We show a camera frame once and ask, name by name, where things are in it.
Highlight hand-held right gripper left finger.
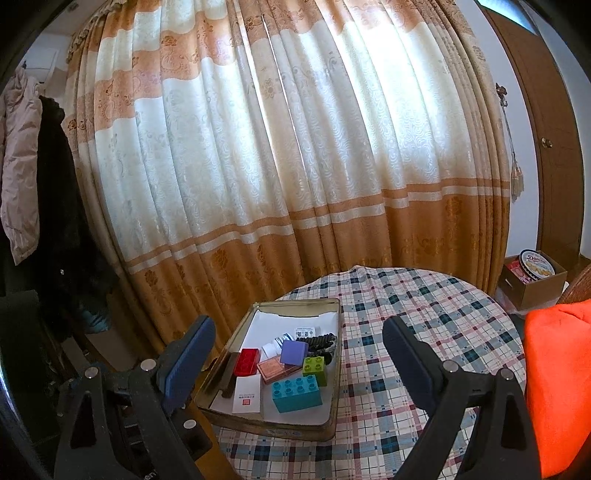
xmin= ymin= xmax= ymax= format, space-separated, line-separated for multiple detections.
xmin=53 ymin=315 xmax=218 ymax=480

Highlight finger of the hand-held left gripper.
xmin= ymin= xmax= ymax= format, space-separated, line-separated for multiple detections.
xmin=182 ymin=406 xmax=213 ymax=462

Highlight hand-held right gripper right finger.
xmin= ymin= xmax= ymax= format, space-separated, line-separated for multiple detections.
xmin=382 ymin=315 xmax=541 ymax=480

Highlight brown comb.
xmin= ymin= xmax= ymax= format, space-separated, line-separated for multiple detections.
xmin=221 ymin=352 xmax=242 ymax=398

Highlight red toy brick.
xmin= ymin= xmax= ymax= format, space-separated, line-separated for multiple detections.
xmin=233 ymin=347 xmax=260 ymax=377

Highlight white small box red label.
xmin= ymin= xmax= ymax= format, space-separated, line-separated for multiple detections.
xmin=231 ymin=375 xmax=263 ymax=414

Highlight gold tin box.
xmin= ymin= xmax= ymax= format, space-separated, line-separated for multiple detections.
xmin=193 ymin=298 xmax=343 ymax=444

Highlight black hair scrunchie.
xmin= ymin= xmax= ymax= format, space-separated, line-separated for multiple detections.
xmin=305 ymin=332 xmax=339 ymax=365

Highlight green toy brick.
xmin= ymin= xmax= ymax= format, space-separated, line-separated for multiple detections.
xmin=302 ymin=355 xmax=328 ymax=387

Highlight purple cube box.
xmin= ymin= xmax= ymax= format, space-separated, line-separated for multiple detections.
xmin=280 ymin=340 xmax=309 ymax=367

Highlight teal toy brick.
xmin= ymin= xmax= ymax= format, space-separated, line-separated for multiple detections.
xmin=271 ymin=375 xmax=324 ymax=414

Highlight plaid tablecloth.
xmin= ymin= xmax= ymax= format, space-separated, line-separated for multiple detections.
xmin=203 ymin=265 xmax=529 ymax=480

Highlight white paper liner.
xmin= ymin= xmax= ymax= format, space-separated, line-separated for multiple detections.
xmin=210 ymin=307 xmax=340 ymax=425

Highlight white plastic bags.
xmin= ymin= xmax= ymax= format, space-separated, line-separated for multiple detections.
xmin=496 ymin=286 xmax=527 ymax=319

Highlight cardboard box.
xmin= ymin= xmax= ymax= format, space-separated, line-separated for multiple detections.
xmin=501 ymin=251 xmax=568 ymax=312

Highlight orange cushion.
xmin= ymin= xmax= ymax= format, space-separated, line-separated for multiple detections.
xmin=524 ymin=299 xmax=591 ymax=478

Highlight round cookie tin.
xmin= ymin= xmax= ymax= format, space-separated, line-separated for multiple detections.
xmin=518 ymin=249 xmax=555 ymax=280

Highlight wicker chair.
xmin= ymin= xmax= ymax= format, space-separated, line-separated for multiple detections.
xmin=556 ymin=265 xmax=591 ymax=308

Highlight black coat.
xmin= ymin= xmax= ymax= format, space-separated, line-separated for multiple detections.
xmin=37 ymin=95 xmax=121 ymax=333

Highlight curtain tassel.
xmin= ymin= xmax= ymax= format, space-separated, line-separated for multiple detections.
xmin=495 ymin=83 xmax=527 ymax=204

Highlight wooden door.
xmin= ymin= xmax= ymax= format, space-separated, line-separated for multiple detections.
xmin=480 ymin=0 xmax=587 ymax=259

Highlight beige and orange curtain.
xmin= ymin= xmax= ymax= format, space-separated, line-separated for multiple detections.
xmin=65 ymin=0 xmax=515 ymax=352

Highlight pink puffy jacket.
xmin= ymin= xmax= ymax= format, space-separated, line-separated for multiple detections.
xmin=0 ymin=69 xmax=44 ymax=264

